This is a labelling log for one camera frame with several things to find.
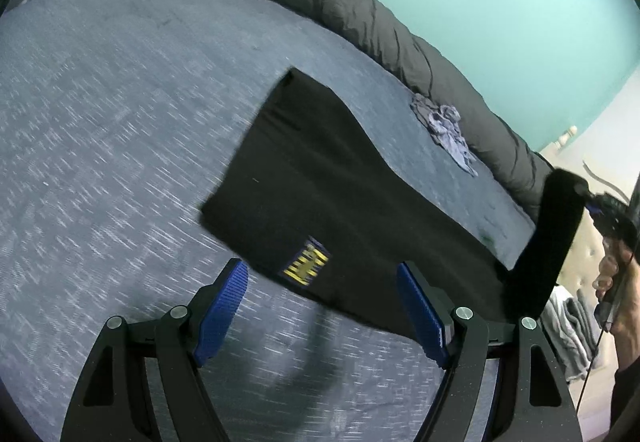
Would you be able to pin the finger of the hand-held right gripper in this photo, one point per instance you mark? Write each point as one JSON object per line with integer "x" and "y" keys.
{"x": 593, "y": 209}

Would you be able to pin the cream tufted headboard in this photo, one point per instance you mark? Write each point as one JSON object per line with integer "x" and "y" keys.
{"x": 575, "y": 282}

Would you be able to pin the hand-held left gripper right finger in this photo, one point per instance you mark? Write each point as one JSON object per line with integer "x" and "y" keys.
{"x": 420, "y": 312}

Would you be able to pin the small blue-grey garment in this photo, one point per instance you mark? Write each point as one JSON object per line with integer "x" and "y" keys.
{"x": 445, "y": 126}

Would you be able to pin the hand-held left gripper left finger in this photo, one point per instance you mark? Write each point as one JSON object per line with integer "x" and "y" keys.
{"x": 220, "y": 312}

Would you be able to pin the person's right hand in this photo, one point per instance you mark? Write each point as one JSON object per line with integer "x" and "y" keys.
{"x": 607, "y": 274}

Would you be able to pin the dark grey rolled duvet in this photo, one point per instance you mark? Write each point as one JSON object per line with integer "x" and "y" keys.
{"x": 350, "y": 6}

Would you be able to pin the bed with blue-grey sheet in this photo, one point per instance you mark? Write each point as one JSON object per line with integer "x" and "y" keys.
{"x": 100, "y": 121}

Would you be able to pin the grey folded garment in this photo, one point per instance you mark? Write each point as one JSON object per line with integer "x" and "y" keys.
{"x": 570, "y": 332}

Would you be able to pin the black sweater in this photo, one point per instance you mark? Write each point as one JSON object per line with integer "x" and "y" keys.
{"x": 340, "y": 202}

